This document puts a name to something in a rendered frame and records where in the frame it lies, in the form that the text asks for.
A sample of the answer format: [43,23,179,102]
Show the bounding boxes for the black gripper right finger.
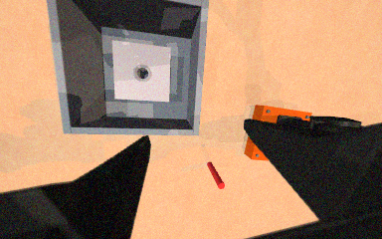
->
[244,119,382,220]

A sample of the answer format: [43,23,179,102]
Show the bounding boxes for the red peg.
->
[207,161,225,189]

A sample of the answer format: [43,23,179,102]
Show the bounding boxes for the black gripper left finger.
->
[0,135,151,239]

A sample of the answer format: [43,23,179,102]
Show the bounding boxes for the white square plate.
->
[112,40,171,102]

